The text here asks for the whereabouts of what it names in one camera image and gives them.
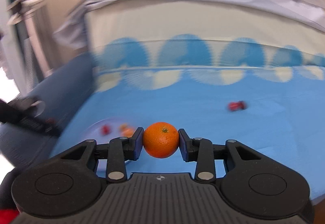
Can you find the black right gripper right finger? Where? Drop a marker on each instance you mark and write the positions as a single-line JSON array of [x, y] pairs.
[[248, 181]]

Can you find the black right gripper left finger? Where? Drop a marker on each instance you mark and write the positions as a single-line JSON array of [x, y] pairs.
[[73, 180]]

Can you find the dark red jujube date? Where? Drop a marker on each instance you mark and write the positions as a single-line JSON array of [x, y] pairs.
[[242, 105]]

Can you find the red candy fruit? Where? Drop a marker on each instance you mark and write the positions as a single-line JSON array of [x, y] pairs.
[[234, 106]]

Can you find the orange tangerine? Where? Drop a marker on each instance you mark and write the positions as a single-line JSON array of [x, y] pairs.
[[126, 130], [161, 140]]

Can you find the light blue plate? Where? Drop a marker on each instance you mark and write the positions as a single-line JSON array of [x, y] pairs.
[[93, 132]]

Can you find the red wrapped fruit on plate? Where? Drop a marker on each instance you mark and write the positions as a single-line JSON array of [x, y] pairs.
[[105, 130]]

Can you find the orange tangerine front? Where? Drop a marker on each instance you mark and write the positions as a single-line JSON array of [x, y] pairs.
[[126, 130]]

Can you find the black smartphone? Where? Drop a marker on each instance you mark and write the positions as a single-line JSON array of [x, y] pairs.
[[25, 113]]

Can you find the blue denim sofa armrest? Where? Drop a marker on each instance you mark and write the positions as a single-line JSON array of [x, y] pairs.
[[62, 93]]

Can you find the blue fan-pattern cloth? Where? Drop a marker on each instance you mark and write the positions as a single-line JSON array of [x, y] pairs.
[[183, 62]]

